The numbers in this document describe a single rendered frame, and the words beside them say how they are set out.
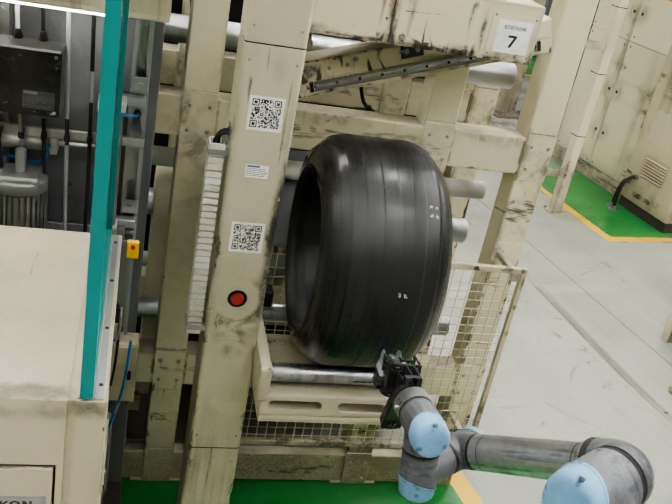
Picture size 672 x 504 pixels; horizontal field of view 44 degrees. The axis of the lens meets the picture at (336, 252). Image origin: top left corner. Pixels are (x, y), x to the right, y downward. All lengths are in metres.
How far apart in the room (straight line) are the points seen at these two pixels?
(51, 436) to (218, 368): 0.83
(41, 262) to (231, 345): 0.60
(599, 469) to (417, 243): 0.64
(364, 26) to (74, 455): 1.21
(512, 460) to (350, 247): 0.54
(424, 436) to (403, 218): 0.48
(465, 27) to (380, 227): 0.59
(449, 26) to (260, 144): 0.58
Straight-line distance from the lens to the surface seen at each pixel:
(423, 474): 1.69
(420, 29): 2.09
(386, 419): 1.84
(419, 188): 1.86
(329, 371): 2.04
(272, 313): 2.25
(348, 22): 2.05
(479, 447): 1.74
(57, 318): 1.45
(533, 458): 1.65
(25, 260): 1.63
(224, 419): 2.17
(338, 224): 1.79
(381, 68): 2.24
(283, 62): 1.77
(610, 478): 1.44
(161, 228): 2.71
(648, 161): 6.63
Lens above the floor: 2.03
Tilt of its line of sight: 25 degrees down
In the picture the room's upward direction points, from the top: 12 degrees clockwise
